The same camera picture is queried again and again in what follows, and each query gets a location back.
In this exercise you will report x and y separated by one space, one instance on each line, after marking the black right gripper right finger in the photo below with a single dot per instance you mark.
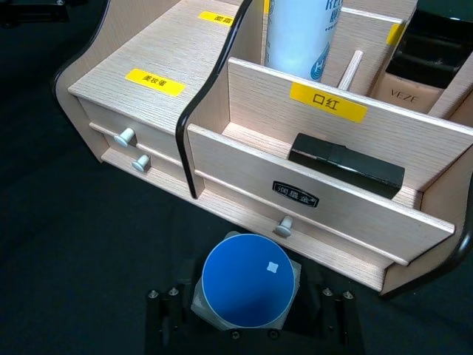
332 321

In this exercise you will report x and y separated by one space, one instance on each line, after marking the white drawer knob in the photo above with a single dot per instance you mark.
140 163
123 137
284 226

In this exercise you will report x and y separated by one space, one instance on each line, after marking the beige foundation bottle black cap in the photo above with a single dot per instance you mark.
410 88

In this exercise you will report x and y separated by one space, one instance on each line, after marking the black equipment piece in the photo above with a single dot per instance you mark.
33 13

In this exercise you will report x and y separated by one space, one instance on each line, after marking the yellow label sticker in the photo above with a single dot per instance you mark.
328 101
155 82
395 35
216 17

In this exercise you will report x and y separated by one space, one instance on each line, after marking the glass jar with blue lid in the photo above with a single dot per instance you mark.
248 281

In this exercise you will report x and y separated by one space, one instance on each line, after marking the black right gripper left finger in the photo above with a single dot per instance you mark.
166 318

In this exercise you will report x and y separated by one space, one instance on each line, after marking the pale wooden cosmetics organizer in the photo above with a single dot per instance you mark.
258 174

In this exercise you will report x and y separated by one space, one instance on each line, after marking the black lipstick case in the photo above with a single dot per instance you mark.
347 166

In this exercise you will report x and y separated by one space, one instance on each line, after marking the white spray bottle blue print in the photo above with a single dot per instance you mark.
299 37

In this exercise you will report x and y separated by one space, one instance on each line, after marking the thin wooden stick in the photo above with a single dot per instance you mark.
350 72

